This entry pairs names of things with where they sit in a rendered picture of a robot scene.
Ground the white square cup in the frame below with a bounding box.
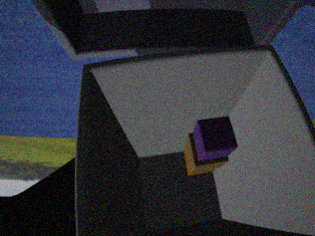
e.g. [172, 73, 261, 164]
[74, 45, 315, 236]

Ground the dark purple cube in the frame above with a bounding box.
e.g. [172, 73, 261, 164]
[193, 117, 238, 161]

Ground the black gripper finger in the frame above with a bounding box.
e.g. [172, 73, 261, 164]
[0, 157, 77, 236]

